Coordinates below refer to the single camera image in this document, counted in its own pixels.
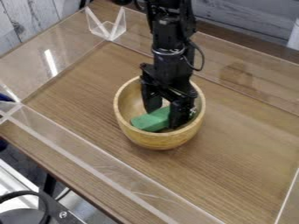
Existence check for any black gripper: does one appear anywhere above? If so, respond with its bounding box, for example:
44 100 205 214
140 49 197 130

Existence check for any green rectangular block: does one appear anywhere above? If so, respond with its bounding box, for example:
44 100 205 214
129 105 196 133

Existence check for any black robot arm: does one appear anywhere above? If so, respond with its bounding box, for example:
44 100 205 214
140 0 198 129

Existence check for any brown wooden bowl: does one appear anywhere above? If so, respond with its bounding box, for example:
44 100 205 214
113 77 206 151

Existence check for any white object at right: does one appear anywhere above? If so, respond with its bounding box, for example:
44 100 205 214
287 18 299 51

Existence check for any black table leg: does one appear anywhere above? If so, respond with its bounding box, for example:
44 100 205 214
42 174 57 196

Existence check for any blue object at edge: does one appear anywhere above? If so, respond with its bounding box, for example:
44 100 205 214
0 93 14 102

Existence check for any clear acrylic enclosure wall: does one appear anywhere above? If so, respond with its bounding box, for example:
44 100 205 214
0 2 299 224

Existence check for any black cable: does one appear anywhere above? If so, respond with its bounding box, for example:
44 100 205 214
0 190 54 224

